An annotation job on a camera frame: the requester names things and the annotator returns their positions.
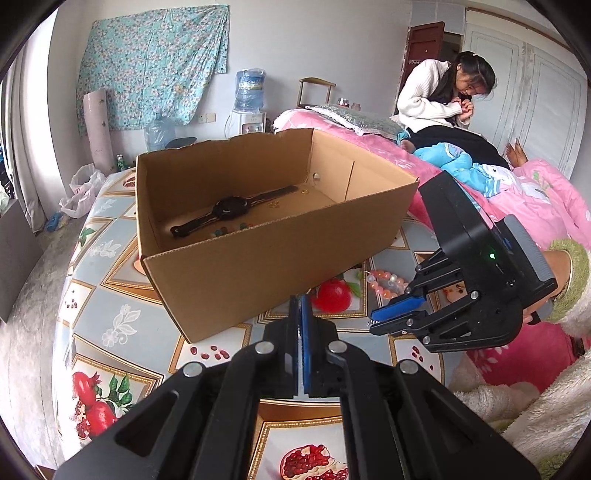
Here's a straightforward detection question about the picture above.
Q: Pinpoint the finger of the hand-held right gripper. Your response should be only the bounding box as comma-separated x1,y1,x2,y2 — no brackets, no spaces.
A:
369,290,511,354
370,249,463,322

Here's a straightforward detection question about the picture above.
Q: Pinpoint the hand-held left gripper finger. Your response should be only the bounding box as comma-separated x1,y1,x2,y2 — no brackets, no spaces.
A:
54,295,301,480
300,295,541,480

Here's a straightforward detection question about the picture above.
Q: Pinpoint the pink bead bracelet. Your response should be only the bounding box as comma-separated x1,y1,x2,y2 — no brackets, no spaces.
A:
367,270,409,298

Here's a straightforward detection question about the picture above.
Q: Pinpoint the cardboard box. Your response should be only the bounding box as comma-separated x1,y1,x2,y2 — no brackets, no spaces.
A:
135,128,420,343

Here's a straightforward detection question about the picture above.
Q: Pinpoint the pink strap wristwatch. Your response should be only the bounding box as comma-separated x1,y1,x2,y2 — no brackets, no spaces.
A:
170,185,298,238

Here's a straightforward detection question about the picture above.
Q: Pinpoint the person's right hand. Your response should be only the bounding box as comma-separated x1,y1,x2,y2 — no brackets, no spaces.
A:
524,251,574,326

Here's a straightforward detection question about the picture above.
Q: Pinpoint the pink floral blanket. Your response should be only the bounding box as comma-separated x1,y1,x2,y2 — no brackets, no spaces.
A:
272,108,591,393

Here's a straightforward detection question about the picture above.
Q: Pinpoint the blue baby clothing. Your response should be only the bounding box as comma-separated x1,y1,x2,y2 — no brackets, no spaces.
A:
413,142,509,197

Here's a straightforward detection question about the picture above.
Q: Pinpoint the white fleece robe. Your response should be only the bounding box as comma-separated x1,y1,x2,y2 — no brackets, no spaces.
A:
450,355,541,421

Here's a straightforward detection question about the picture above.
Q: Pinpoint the white wardrobe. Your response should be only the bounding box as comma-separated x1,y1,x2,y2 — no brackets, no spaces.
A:
464,9,585,181

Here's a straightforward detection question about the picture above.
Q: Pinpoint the silver sequin pillow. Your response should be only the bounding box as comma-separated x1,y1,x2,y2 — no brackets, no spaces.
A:
305,104,400,137

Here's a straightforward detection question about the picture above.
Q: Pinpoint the fruit print tablecloth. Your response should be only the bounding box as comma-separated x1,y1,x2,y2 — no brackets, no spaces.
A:
51,171,446,480

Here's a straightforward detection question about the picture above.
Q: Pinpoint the brown door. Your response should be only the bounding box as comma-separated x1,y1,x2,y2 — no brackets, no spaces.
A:
404,21,446,100

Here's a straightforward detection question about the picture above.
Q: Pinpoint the white water dispenser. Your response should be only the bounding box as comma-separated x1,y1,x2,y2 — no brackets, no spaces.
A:
229,110,269,137

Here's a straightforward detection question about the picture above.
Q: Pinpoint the blue dispenser water bottle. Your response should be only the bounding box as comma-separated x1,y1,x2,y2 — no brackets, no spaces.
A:
235,68,269,112

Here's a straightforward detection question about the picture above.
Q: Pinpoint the white plastic bag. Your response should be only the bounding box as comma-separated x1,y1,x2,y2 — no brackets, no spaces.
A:
60,164,106,219

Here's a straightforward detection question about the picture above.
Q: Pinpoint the pink rolled mat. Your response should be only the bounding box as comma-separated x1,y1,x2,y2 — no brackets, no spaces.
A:
83,90,113,175

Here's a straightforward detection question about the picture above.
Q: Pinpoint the grey cabinet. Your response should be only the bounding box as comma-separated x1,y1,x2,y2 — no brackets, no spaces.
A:
0,198,40,324

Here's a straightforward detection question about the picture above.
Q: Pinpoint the grey curtain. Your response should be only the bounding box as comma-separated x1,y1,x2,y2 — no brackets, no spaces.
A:
9,60,51,234

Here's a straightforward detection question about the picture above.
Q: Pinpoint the floral wall cloth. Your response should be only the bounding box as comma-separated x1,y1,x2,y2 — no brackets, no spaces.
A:
76,4,230,136

